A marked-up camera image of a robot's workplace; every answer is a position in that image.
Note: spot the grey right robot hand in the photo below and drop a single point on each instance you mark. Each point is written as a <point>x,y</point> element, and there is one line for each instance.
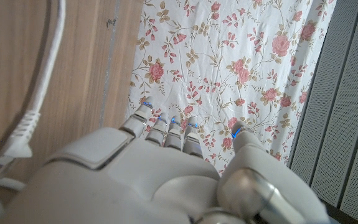
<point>135,186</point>

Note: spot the floral print backdrop cloth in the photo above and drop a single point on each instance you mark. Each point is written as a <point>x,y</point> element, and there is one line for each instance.
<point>228,46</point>

